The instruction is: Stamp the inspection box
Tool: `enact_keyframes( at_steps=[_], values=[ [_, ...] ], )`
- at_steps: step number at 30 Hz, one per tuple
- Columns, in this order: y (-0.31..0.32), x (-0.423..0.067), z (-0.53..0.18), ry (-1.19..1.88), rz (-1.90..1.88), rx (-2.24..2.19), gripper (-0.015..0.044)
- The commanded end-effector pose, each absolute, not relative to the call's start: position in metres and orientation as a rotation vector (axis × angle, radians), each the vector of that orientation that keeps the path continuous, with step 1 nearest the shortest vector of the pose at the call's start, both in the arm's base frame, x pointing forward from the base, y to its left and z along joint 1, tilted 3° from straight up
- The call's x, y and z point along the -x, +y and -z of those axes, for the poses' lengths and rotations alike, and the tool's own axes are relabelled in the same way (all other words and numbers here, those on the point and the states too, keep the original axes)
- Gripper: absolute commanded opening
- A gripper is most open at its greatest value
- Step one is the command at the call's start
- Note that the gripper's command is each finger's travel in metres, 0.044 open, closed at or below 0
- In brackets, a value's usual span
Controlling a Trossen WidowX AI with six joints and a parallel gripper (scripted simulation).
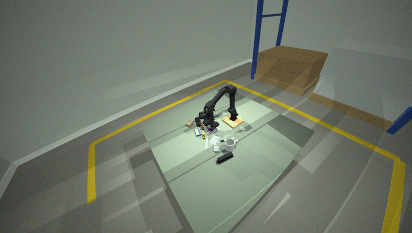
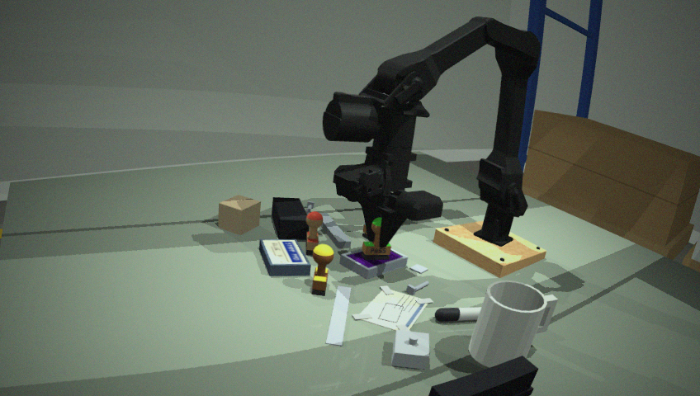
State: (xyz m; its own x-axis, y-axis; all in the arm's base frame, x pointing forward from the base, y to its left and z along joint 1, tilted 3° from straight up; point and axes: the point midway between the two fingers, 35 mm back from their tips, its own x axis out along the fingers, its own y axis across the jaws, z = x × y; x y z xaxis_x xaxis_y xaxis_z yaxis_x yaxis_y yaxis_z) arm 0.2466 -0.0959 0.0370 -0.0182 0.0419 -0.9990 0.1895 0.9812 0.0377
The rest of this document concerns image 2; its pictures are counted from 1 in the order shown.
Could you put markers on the white inspection card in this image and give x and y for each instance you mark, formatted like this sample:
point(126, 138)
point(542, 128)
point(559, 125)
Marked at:
point(393, 310)

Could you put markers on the white cube with small button on top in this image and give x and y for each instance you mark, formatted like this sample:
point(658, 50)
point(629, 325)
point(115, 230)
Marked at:
point(410, 349)

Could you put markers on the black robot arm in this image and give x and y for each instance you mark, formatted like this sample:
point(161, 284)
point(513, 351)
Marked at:
point(390, 120)

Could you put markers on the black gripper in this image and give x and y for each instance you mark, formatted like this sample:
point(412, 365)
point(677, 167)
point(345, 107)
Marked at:
point(400, 205)

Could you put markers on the wooden pass stamp with green knob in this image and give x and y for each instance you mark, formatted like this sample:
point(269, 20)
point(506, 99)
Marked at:
point(372, 250)

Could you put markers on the grey mug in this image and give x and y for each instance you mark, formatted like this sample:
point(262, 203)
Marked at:
point(511, 315)

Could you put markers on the brown rubber stamp with yellow knob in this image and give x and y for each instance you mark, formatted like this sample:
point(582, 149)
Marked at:
point(323, 255)

